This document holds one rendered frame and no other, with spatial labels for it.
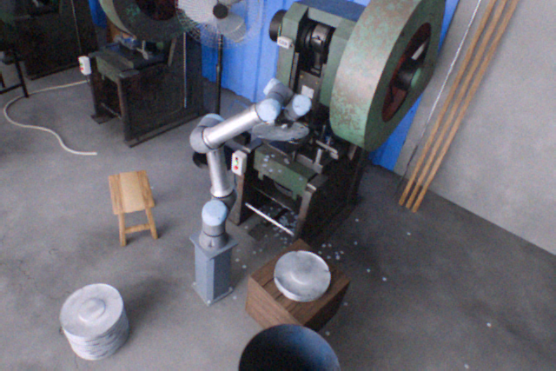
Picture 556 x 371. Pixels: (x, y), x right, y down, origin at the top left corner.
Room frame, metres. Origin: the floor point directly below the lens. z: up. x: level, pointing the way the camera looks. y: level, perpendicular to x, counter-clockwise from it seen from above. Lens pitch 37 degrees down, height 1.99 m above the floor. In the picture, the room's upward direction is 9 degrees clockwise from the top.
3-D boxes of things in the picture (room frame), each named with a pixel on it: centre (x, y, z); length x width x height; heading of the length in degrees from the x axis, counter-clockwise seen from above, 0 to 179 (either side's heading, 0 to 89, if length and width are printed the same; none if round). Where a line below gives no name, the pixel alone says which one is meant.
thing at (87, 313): (0.88, 0.78, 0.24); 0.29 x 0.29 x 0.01
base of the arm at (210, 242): (1.28, 0.26, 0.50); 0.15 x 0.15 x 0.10
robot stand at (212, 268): (1.28, 0.26, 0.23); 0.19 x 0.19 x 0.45; 48
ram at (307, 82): (1.93, -0.13, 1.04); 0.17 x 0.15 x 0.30; 148
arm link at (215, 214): (1.29, 0.26, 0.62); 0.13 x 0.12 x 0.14; 172
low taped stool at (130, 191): (1.66, 0.88, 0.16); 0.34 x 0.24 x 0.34; 30
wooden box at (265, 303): (1.20, -0.22, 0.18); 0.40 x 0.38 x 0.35; 141
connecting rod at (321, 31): (1.96, -0.15, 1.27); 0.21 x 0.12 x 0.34; 148
